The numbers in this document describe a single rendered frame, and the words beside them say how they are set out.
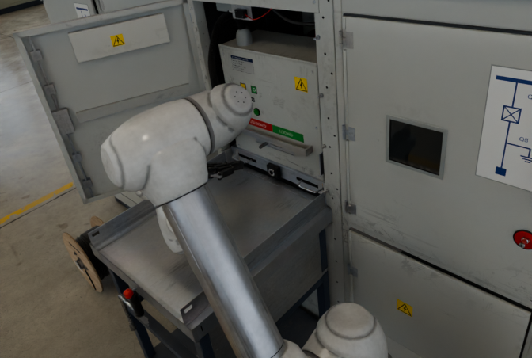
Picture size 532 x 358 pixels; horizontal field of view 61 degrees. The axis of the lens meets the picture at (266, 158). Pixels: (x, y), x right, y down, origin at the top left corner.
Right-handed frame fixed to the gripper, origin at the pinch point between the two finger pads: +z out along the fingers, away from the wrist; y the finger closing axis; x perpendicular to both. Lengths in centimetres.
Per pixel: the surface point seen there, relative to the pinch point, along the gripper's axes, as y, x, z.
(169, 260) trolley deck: 1.6, -29.7, -29.1
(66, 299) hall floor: -111, -115, -16
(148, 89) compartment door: -45, 21, -10
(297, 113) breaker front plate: 13.8, 22.2, 15.1
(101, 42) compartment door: -47, 38, -29
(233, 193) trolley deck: -8.2, -16.0, 8.8
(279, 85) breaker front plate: 6.2, 31.3, 11.8
